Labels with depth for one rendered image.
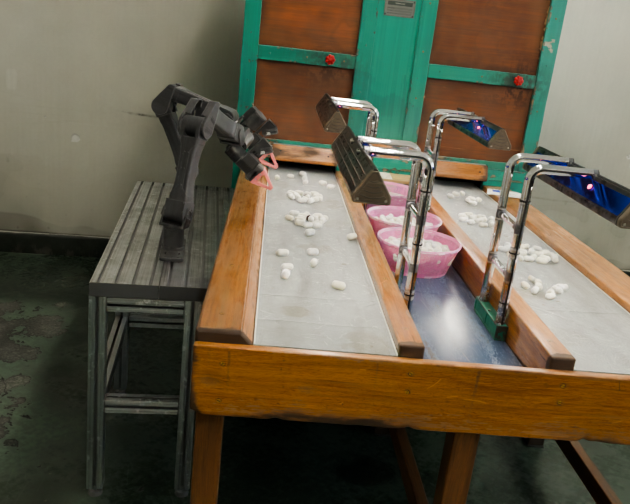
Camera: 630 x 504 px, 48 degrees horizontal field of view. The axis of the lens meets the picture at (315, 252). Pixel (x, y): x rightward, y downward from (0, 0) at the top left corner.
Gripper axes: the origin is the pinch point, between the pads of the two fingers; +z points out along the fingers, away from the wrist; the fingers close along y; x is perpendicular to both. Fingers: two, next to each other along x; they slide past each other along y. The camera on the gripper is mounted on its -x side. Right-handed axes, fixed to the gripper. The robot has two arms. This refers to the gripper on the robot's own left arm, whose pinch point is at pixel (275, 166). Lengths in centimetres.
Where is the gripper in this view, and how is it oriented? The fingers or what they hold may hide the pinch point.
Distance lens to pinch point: 266.8
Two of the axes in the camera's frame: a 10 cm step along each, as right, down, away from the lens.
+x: -7.3, 6.6, 1.8
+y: -0.4, -3.1, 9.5
